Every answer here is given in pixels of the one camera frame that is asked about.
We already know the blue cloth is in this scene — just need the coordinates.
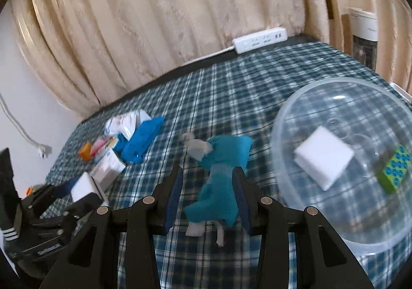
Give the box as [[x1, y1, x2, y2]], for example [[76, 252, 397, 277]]
[[116, 117, 166, 164]]

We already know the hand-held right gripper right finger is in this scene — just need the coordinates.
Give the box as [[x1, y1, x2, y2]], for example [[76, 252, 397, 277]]
[[232, 167, 375, 289]]

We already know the orange block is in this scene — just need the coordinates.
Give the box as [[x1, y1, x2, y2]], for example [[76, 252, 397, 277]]
[[78, 142, 94, 161]]

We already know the beige curtain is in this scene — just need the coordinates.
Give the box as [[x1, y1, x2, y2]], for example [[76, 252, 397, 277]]
[[10, 0, 412, 116]]

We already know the white air purifier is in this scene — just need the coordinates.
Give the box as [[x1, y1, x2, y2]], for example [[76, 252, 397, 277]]
[[343, 7, 379, 72]]

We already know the white sponge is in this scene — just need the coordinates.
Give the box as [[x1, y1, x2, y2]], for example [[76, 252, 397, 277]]
[[294, 126, 355, 191], [70, 171, 109, 207]]

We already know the white and blue box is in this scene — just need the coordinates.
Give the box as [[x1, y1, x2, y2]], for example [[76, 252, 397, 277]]
[[88, 147, 127, 188]]

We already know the red and white packet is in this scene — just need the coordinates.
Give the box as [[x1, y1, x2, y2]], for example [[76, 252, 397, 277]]
[[92, 135, 119, 161]]

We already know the white plastic bag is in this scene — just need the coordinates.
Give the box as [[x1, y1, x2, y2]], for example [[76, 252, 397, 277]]
[[104, 110, 152, 141]]

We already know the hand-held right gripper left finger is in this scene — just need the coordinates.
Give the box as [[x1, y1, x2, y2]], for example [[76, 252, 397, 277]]
[[40, 165, 185, 289]]

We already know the plaid tablecloth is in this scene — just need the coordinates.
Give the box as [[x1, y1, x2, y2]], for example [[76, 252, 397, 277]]
[[45, 42, 412, 289]]

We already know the white power strip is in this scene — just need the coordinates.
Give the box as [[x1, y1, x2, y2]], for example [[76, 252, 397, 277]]
[[232, 28, 288, 54]]

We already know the clear plastic bowl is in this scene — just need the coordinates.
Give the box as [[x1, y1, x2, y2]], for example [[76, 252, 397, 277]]
[[270, 77, 412, 256]]

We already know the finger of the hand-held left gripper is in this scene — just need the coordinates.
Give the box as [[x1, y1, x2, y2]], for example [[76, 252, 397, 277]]
[[63, 194, 110, 223], [26, 180, 78, 209]]

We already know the green dotted block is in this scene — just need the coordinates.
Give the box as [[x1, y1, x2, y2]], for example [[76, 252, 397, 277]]
[[377, 145, 412, 194]]

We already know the white wall cable with plug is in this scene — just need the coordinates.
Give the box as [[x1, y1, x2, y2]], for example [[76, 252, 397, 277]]
[[0, 92, 53, 159]]

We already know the white power strip cable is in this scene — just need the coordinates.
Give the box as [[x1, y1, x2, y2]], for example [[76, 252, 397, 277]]
[[190, 46, 237, 61]]

